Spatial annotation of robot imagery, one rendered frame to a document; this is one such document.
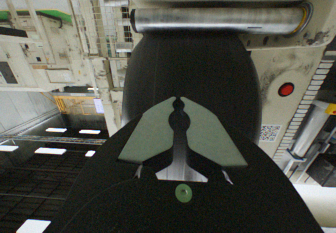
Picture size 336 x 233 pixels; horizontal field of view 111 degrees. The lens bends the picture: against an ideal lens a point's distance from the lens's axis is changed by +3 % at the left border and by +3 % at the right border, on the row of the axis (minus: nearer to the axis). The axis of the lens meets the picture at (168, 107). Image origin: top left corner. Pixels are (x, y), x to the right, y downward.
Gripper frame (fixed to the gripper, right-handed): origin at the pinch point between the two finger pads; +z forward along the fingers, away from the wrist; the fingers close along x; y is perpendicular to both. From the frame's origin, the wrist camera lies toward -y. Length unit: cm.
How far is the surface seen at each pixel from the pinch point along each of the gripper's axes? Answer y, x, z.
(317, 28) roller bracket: -7.0, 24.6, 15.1
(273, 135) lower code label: 24.8, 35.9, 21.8
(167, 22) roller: -8.1, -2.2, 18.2
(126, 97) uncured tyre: 5.0, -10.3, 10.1
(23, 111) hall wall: 452, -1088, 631
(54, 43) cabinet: 9, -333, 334
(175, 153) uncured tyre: 12.7, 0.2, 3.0
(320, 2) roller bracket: -11.0, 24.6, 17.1
